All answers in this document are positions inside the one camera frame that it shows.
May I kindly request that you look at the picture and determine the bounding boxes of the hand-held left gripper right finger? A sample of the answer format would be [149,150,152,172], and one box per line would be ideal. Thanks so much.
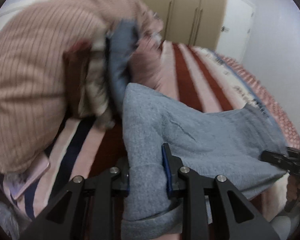
[162,144,280,240]

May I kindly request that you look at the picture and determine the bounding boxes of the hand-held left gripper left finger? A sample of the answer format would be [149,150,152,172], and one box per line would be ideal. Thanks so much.
[20,158,129,240]

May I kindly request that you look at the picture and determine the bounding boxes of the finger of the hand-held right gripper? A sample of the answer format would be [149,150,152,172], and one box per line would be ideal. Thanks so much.
[287,147,300,175]
[261,150,290,167]

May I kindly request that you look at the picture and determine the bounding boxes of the grey blue pants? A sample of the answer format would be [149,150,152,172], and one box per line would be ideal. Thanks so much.
[120,82,289,240]

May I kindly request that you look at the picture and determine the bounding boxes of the person's right hand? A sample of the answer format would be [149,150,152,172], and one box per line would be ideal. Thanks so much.
[287,176,300,203]

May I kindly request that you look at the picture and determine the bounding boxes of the pink smartphone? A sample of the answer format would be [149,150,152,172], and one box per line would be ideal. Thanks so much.
[5,152,52,200]

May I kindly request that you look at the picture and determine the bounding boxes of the white brown striped cloth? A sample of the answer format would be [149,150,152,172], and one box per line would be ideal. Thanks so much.
[77,39,115,130]

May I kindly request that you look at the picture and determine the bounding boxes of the striped printed bed blanket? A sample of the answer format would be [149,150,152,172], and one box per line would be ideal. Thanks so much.
[5,40,300,230]

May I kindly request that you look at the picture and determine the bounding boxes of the pink crumpled cloth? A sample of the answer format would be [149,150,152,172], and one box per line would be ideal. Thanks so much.
[129,39,180,98]

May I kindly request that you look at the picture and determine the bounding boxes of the blue grey cloth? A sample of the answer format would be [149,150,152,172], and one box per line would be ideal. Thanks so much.
[106,19,140,117]

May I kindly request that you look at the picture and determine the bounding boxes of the white door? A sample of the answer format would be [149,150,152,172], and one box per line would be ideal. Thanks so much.
[216,0,255,63]

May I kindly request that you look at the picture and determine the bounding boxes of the pink ribbed quilt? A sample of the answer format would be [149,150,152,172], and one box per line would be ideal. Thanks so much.
[0,0,165,174]

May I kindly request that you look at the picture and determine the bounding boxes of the beige wooden wardrobe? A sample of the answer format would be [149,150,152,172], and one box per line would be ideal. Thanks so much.
[97,0,230,52]

